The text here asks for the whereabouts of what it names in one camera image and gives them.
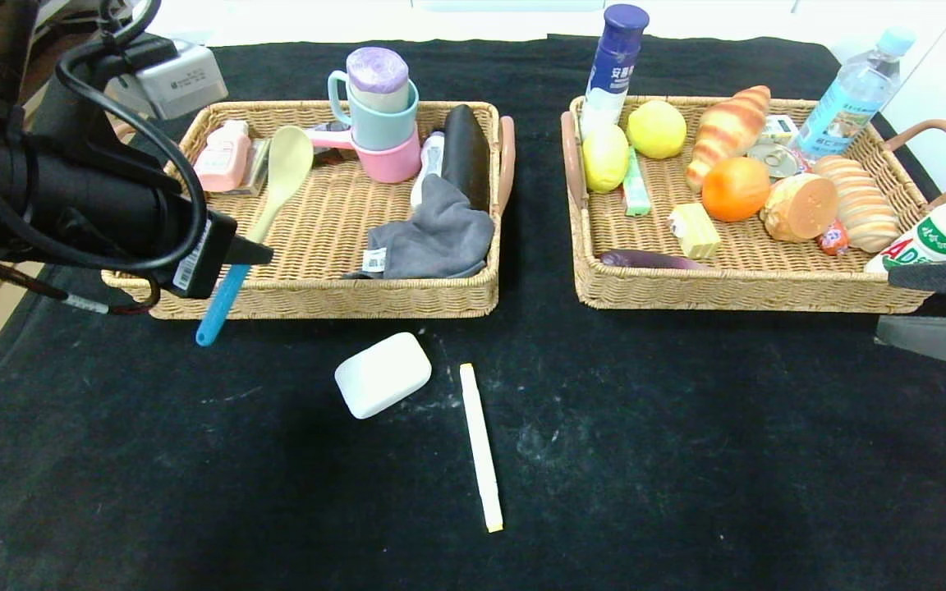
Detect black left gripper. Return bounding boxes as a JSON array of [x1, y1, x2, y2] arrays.
[[95, 172, 274, 300]]

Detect cream spoon with blue handle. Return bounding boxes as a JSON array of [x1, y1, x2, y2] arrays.
[[195, 125, 315, 347]]

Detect white soap bar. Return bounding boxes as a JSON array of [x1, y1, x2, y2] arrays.
[[333, 331, 433, 420]]

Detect white marker pen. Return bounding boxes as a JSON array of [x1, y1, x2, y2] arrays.
[[458, 362, 505, 534]]

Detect yellow butter block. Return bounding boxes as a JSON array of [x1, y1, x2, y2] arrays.
[[668, 203, 723, 260]]

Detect orange mandarin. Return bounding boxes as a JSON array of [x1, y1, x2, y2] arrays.
[[700, 156, 773, 223]]

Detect round brown bun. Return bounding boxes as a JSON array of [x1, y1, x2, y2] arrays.
[[760, 172, 840, 244]]

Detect woven wicker basket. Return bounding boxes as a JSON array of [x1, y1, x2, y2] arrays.
[[559, 94, 946, 315], [101, 100, 517, 321]]

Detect silver foil packet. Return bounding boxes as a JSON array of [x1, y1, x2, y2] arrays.
[[231, 138, 277, 196]]

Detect pink plastic bottle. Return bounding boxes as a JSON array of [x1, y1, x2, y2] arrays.
[[192, 119, 252, 194]]

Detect black plastic pouch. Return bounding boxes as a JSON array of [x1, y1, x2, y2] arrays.
[[309, 121, 352, 165]]

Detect teal mug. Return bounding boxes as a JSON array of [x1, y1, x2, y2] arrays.
[[327, 70, 420, 153]]

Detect grey cloth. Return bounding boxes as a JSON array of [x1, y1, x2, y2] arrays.
[[342, 174, 496, 282]]

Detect silver metal box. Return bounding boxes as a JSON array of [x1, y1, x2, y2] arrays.
[[103, 41, 229, 122]]

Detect white tube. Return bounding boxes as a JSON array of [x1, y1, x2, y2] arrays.
[[409, 130, 447, 210]]

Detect purple trash bag roll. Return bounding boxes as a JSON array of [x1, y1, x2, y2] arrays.
[[346, 47, 411, 114]]

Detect black oblong case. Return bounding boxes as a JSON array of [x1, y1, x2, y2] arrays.
[[440, 104, 492, 214]]

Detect white table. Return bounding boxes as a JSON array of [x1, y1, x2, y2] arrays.
[[145, 0, 946, 83]]

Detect oval yellow lemon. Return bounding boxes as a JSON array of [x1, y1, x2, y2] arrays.
[[581, 123, 631, 195]]

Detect green gum pack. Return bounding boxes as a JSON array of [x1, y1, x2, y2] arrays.
[[621, 146, 652, 218]]

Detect white bottle with blue cap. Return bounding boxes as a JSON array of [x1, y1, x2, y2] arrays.
[[578, 3, 650, 140]]

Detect purple eggplant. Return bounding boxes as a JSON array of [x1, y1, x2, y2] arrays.
[[596, 249, 716, 272]]

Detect round yellow fruit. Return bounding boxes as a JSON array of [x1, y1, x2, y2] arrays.
[[626, 99, 688, 160]]

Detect striped croissant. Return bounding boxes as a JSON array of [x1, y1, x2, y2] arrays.
[[687, 85, 773, 195]]

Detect tin can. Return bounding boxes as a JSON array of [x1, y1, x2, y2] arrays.
[[748, 141, 802, 178]]

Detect small white green carton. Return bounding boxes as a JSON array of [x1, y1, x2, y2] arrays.
[[766, 115, 802, 149]]

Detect red sausage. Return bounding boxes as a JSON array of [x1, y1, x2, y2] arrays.
[[816, 218, 851, 256]]

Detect ridged long bread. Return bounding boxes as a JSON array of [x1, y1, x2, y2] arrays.
[[811, 154, 902, 254]]

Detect clear water bottle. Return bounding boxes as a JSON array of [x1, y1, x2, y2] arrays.
[[793, 25, 917, 161]]

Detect white green milk bottle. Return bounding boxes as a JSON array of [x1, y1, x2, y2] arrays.
[[865, 176, 946, 275]]

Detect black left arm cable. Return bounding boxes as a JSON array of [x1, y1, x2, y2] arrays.
[[0, 0, 211, 273]]

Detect thin red black wire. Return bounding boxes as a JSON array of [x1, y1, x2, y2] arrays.
[[0, 254, 163, 318]]

